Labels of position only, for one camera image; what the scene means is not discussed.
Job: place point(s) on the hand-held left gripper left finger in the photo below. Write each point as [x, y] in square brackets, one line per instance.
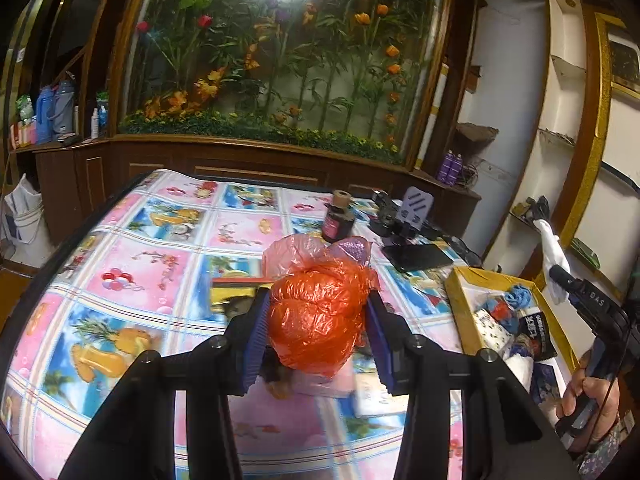
[257, 340]

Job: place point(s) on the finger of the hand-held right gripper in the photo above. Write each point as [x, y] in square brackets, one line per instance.
[562, 280]

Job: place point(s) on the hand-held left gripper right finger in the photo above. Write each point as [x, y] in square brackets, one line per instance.
[382, 345]

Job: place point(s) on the blue cloth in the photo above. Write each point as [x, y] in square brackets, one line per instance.
[517, 296]

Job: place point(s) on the black printed packet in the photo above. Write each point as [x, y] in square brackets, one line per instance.
[535, 332]

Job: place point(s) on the orange plastic bag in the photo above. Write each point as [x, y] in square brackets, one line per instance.
[315, 320]

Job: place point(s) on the dark blue packet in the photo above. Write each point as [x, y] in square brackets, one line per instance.
[545, 385]

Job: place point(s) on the yellow-rimmed white box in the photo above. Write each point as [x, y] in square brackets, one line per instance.
[465, 310]

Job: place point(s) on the person's right forearm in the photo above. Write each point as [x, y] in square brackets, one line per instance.
[600, 457]

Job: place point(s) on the person's right hand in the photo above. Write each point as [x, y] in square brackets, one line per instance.
[597, 395]

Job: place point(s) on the green flat box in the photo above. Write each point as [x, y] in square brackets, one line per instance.
[585, 252]

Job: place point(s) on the white packet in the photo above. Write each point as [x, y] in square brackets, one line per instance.
[372, 395]

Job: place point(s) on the pink tissue pack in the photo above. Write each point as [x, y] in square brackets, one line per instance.
[320, 385]

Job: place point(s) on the black bag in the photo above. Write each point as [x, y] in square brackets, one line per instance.
[537, 207]

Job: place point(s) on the pink plastic bag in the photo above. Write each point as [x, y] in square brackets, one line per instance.
[295, 255]

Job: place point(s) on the black smartphone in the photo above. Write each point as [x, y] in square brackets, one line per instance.
[417, 257]

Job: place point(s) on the printed cartoon tablecloth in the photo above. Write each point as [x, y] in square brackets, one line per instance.
[150, 270]

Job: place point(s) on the dark bottle with cork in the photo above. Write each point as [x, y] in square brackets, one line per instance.
[337, 220]

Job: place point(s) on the purple phone stand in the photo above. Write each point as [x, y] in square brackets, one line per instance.
[416, 207]

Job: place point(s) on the purple bottle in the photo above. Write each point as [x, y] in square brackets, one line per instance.
[455, 170]
[444, 167]

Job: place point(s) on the dark wooden cabinet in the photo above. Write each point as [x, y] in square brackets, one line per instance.
[150, 160]

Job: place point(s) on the white tube with yellow bands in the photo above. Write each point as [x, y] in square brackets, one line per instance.
[434, 110]

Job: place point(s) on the gold framed picture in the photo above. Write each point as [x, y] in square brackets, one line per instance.
[622, 60]

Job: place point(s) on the artificial flower display panel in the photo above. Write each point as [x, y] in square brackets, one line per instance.
[280, 75]

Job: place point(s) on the white bag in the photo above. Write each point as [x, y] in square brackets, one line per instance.
[22, 210]

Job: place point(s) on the white spray bottle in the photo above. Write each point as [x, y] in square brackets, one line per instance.
[95, 125]

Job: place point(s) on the blue spray bottle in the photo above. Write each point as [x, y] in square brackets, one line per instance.
[103, 117]

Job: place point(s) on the green packet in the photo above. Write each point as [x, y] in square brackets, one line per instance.
[25, 109]

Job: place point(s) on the gold arched frame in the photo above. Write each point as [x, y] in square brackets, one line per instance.
[595, 135]

